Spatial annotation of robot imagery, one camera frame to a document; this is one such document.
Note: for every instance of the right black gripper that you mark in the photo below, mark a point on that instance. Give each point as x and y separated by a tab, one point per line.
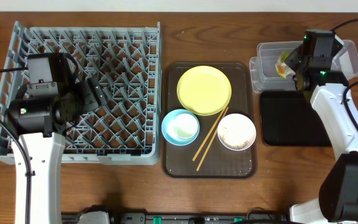
294	59

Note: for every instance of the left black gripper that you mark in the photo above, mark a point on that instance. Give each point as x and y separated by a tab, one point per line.
89	94

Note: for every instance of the green snack wrapper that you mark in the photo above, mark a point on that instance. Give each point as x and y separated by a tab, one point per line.
280	64

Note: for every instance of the light blue bowl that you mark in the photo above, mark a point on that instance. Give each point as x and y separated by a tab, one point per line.
165	123

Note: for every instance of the pink white bowl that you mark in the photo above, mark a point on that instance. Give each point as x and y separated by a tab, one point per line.
236	132

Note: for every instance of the white tissue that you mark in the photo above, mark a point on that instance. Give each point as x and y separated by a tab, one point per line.
289	73

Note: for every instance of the pale green cup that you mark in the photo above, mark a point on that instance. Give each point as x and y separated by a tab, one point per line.
184	126

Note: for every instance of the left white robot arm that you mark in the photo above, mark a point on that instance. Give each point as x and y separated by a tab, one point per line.
38	117

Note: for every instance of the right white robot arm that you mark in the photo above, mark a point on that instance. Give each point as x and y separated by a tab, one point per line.
329	94

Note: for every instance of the grey plastic dishwasher rack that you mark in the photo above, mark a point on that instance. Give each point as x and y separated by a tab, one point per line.
127	63

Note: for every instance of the clear plastic waste bin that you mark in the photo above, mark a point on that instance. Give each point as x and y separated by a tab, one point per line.
265	77

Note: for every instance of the black waste tray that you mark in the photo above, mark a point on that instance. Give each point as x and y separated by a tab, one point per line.
288	120

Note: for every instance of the upper wooden chopstick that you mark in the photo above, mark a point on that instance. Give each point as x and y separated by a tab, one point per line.
210	132

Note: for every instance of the wooden chopstick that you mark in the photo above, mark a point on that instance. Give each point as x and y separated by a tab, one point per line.
209	144
210	132

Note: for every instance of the lower wooden chopstick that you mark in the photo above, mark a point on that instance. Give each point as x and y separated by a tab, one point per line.
209	144

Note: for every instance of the yellow round plate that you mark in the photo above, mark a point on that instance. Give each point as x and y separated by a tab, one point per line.
204	90

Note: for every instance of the dark brown serving tray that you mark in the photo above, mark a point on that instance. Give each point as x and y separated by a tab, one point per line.
220	162

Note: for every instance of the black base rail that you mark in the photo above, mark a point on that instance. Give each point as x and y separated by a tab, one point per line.
144	217

